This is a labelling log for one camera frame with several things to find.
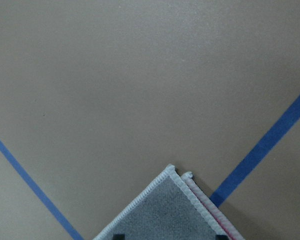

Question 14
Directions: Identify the pink and grey towel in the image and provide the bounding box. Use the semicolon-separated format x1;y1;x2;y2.
95;164;244;240

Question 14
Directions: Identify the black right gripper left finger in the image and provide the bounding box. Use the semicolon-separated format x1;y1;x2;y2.
113;233;125;240

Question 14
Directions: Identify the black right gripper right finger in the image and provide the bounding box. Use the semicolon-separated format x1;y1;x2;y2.
216;234;228;240

